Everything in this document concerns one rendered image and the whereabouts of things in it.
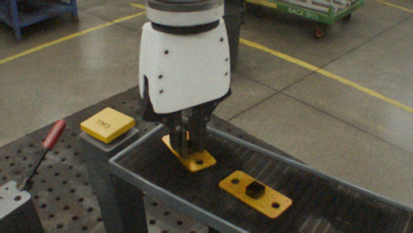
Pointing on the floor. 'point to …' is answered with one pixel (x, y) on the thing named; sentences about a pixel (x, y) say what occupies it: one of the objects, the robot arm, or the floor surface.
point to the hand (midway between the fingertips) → (187, 135)
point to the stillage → (33, 12)
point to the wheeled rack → (340, 10)
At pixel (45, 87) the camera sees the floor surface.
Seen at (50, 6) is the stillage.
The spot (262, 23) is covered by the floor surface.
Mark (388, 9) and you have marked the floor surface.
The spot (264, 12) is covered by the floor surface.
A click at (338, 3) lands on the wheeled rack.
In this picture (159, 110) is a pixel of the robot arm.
